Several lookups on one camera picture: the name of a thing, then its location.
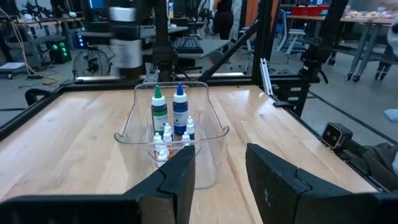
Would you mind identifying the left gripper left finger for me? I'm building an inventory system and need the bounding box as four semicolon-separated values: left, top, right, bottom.
0;145;197;224

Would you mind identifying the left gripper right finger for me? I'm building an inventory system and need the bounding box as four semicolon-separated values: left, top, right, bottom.
245;142;398;224

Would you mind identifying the small brown bottle orange label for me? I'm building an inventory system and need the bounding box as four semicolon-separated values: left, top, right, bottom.
162;130;174;150

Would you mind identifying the large green dye bottle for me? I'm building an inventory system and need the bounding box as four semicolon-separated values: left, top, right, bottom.
150;85;169;136

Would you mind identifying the clear plastic bin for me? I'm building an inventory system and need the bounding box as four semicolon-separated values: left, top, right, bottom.
114;81;230;190

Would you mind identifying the black equipment box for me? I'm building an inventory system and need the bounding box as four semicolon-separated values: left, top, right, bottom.
272;36;329;118

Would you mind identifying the white metal bar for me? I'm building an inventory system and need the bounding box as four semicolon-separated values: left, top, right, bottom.
259;57;274;96

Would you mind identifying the black floor fan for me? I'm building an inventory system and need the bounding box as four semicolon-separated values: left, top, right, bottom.
72;48;113;80

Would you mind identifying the black computer keyboard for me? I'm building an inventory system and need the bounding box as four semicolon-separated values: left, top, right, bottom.
173;36;205;55

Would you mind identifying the grey side desk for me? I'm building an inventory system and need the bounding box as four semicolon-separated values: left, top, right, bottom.
77;24;233;62

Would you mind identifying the office chair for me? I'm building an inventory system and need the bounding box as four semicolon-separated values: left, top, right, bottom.
275;9;310;62

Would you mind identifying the black computer tower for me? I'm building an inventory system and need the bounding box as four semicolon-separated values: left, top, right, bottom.
46;39;73;65

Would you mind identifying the person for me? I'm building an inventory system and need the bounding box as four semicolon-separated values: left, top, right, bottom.
213;0;234;40

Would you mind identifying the red storage bin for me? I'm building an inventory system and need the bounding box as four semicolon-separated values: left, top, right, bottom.
290;4;330;16

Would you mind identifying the long work table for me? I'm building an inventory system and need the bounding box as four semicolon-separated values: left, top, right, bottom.
285;12;398;83

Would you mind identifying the large blue screen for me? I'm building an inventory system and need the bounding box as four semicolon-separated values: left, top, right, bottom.
88;0;106;10

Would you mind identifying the black table camera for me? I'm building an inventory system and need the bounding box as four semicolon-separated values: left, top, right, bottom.
320;121;354;149

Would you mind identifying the black cable loop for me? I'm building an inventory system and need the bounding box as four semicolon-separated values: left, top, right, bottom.
24;88;53;107

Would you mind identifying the yellow hanging cable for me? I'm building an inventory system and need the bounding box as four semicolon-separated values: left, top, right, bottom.
0;6;37;78

